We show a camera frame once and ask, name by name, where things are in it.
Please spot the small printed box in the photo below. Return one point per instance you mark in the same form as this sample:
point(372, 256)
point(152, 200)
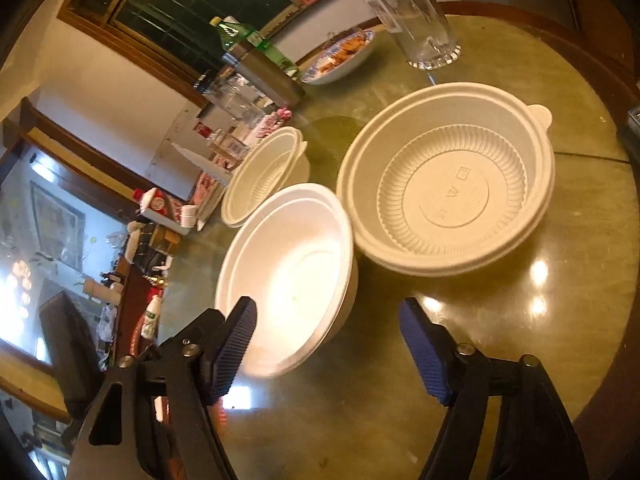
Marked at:
point(634, 120)

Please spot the blue patterned plate of food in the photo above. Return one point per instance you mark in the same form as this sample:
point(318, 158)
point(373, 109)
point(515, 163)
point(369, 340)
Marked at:
point(345, 60)

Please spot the wooden framed window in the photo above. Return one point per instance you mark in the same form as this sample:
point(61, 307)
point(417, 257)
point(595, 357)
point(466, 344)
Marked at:
point(165, 5)

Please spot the white liquor bottle red label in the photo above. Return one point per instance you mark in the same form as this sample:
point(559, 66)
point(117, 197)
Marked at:
point(157, 205)

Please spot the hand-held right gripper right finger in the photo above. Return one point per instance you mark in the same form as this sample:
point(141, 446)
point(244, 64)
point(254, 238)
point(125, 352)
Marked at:
point(425, 355)

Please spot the sliced pink meat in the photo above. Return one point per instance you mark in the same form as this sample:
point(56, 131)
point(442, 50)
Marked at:
point(207, 187)

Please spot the large white foam bowl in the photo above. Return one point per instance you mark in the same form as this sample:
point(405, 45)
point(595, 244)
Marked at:
point(300, 270)

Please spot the clear bottle with black lid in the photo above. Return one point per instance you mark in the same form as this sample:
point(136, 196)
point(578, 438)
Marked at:
point(230, 97)

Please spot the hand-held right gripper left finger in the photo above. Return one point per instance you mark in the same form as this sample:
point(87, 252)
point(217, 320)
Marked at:
point(230, 355)

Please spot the small white cup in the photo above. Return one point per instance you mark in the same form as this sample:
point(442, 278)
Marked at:
point(189, 215)

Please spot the framed painting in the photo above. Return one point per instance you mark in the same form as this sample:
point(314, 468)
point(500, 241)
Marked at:
point(55, 220)

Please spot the ribbed white plastic bowl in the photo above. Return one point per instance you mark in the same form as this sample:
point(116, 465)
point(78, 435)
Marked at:
point(450, 195)
point(260, 180)

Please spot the small white green bottle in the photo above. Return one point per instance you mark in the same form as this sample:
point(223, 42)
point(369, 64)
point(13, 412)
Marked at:
point(152, 317)

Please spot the white carton box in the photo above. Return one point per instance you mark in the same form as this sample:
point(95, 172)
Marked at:
point(200, 162)

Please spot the clear plastic pitcher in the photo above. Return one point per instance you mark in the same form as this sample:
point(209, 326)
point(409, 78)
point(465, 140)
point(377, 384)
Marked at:
point(405, 15)

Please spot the white thermos cup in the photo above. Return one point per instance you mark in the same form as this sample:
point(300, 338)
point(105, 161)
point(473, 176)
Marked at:
point(97, 287)

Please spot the dark clothing with fur trim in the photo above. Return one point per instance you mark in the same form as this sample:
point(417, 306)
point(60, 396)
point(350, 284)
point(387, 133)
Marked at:
point(145, 255)

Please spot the green plastic bottle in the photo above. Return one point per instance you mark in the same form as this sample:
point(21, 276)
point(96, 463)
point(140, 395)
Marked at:
point(240, 32)

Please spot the gold lid jar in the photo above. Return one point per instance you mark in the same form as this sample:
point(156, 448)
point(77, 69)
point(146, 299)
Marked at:
point(167, 240)

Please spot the pink candy wrappers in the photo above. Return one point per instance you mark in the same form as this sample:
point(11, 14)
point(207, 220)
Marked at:
point(272, 120)

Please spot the steel thermos flask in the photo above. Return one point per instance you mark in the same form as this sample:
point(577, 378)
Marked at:
point(270, 75)

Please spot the small gold bell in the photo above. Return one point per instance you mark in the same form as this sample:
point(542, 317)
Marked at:
point(157, 278)

